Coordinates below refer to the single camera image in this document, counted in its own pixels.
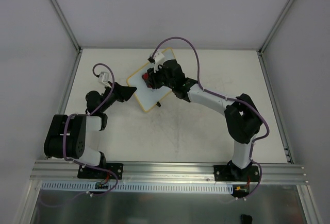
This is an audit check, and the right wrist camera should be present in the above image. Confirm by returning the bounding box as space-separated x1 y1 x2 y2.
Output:
148 51 166 72

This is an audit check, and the yellow framed whiteboard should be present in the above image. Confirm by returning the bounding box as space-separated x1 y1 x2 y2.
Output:
126 62 172 112

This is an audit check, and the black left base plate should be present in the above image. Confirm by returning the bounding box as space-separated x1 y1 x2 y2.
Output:
77 162 124 180

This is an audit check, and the right aluminium frame post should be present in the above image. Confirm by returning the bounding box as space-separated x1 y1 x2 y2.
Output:
258 0 310 55

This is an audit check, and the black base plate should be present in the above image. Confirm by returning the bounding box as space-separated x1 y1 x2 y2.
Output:
213 164 260 182
77 162 124 180

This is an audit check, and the black object at bottom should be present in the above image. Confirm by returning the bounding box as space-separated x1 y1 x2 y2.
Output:
240 214 253 224

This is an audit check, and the white slotted cable duct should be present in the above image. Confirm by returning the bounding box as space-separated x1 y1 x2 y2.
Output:
41 181 234 195

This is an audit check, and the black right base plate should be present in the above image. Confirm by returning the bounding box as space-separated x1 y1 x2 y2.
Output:
213 164 260 182

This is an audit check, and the aluminium mounting rail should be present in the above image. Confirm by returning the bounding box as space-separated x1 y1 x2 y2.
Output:
30 160 309 185

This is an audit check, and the aluminium frame post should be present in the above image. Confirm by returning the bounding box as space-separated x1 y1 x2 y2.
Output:
258 0 310 55
38 0 83 54

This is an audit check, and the left aluminium frame post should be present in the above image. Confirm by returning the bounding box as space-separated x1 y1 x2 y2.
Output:
38 0 83 54

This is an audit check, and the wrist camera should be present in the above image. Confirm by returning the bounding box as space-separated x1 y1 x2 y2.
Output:
148 51 166 72
97 72 111 87

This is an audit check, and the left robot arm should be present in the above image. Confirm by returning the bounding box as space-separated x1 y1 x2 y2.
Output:
43 82 137 178

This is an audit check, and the red whiteboard eraser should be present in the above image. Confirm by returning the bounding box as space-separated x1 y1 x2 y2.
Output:
142 72 153 89

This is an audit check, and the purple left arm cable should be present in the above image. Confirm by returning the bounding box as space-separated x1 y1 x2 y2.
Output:
38 63 119 207

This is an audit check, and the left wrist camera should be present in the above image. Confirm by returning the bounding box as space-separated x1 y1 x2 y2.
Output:
97 72 111 87

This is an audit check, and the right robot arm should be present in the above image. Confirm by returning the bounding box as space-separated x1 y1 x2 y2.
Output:
142 58 262 181

